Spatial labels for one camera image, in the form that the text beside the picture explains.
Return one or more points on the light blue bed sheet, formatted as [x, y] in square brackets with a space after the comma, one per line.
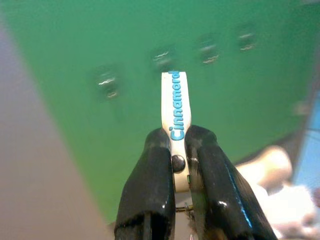
[307, 150]

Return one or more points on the person bare leg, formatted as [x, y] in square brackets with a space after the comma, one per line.
[267, 165]

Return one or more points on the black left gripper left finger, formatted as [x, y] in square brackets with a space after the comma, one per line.
[147, 180]

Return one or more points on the green wall board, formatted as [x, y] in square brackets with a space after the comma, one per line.
[75, 37]

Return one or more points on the white cloth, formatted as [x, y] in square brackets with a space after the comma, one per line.
[295, 212]

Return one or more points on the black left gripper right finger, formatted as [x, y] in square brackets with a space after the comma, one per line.
[215, 180]

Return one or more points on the clear adhesive metal hook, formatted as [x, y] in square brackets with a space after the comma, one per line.
[247, 41]
[208, 51]
[162, 57]
[107, 83]

